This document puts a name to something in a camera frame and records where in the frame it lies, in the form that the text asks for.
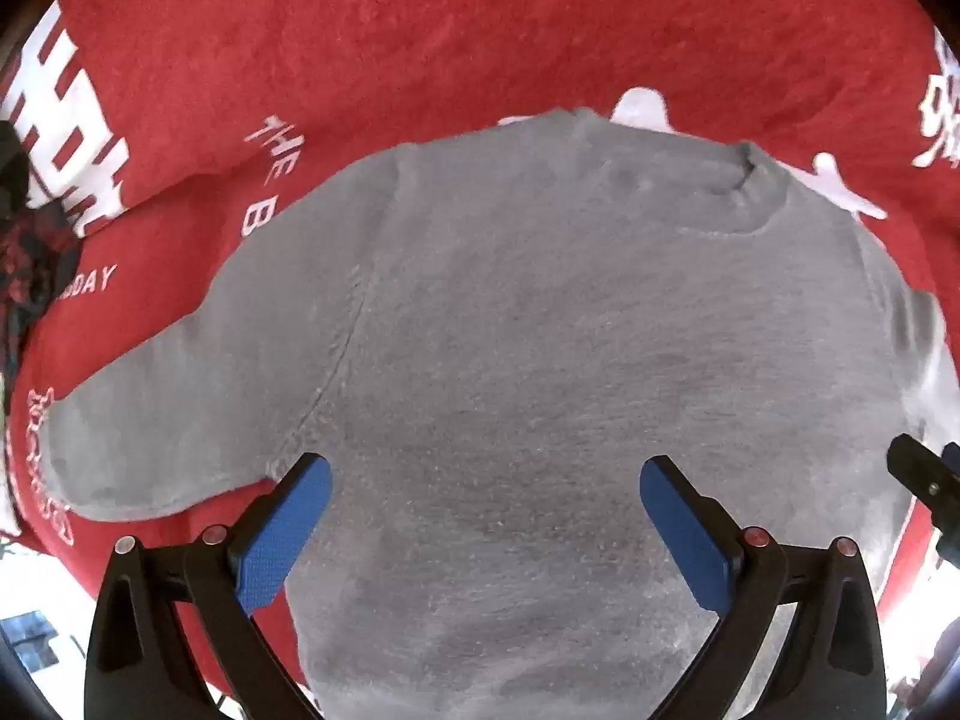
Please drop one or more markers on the grey knit sweater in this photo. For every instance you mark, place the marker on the grey knit sweater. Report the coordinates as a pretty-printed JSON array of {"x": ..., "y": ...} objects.
[{"x": 525, "y": 330}]

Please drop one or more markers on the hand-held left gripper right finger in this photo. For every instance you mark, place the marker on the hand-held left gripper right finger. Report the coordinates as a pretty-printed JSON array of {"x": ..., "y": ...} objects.
[{"x": 686, "y": 532}]

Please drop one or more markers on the black red patterned cloth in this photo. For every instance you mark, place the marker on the black red patterned cloth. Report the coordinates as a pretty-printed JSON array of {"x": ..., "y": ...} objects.
[{"x": 26, "y": 255}]

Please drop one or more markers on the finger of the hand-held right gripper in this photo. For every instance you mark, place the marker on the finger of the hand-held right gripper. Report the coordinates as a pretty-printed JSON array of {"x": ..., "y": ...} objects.
[{"x": 919, "y": 469}]

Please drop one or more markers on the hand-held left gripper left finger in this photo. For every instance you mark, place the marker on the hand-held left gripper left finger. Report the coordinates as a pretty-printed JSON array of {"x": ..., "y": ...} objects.
[{"x": 281, "y": 540}]

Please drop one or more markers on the red printed blanket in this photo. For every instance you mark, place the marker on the red printed blanket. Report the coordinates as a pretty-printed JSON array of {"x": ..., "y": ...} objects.
[{"x": 450, "y": 37}]

